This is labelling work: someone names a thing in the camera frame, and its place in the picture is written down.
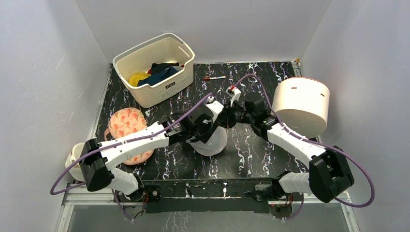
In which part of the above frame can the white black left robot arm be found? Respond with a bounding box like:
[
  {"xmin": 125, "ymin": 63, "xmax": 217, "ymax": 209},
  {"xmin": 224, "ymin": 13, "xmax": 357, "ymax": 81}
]
[{"xmin": 78, "ymin": 105, "xmax": 221, "ymax": 201}]

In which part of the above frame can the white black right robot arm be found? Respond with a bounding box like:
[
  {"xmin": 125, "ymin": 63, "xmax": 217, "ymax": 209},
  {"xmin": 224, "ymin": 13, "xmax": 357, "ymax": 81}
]
[{"xmin": 218, "ymin": 88, "xmax": 354, "ymax": 203}]

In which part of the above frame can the cream perforated laundry basket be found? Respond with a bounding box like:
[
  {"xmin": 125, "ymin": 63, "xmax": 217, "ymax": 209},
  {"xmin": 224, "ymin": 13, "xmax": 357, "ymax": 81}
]
[{"xmin": 113, "ymin": 33, "xmax": 195, "ymax": 108}]

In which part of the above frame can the red white marker pen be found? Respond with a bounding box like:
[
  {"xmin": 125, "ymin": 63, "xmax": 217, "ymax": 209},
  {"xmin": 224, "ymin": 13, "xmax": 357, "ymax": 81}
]
[{"xmin": 203, "ymin": 76, "xmax": 226, "ymax": 81}]

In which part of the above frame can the cream cylindrical drum container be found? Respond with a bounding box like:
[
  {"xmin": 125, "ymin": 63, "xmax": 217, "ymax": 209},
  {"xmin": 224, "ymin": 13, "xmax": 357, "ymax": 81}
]
[{"xmin": 272, "ymin": 77, "xmax": 330, "ymax": 138}]

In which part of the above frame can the navy blue cloth in basket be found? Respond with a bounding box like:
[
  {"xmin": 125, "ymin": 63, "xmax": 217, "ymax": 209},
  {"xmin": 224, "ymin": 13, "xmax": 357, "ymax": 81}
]
[{"xmin": 137, "ymin": 66, "xmax": 183, "ymax": 87}]

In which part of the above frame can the black cloth in basket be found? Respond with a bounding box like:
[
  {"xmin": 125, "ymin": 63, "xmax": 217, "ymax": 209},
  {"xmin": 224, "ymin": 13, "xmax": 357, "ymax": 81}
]
[{"xmin": 147, "ymin": 62, "xmax": 179, "ymax": 75}]

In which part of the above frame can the yellow cloth in basket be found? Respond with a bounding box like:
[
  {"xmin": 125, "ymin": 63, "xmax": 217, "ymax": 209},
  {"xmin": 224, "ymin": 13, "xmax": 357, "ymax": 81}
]
[{"xmin": 128, "ymin": 72, "xmax": 150, "ymax": 87}]

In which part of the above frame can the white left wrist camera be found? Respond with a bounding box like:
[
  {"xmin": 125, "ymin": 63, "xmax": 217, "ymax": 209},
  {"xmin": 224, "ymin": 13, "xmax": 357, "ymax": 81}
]
[{"xmin": 205, "ymin": 96, "xmax": 224, "ymax": 122}]

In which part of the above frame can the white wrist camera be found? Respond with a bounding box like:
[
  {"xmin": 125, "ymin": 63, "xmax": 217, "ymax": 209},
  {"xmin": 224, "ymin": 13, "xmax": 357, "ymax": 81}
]
[
  {"xmin": 205, "ymin": 96, "xmax": 224, "ymax": 122},
  {"xmin": 226, "ymin": 86, "xmax": 241, "ymax": 107}
]

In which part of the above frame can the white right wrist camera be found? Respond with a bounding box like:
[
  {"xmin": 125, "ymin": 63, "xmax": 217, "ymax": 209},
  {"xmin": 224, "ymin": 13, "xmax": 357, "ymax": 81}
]
[{"xmin": 226, "ymin": 86, "xmax": 241, "ymax": 107}]

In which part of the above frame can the black robot base mount plate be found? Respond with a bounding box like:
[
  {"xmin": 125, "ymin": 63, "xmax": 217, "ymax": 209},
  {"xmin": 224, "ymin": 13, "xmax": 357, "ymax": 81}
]
[{"xmin": 114, "ymin": 177, "xmax": 303, "ymax": 215}]

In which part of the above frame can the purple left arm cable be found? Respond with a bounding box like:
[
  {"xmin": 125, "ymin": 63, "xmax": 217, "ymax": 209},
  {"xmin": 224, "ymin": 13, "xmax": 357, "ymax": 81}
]
[{"xmin": 50, "ymin": 93, "xmax": 214, "ymax": 195}]

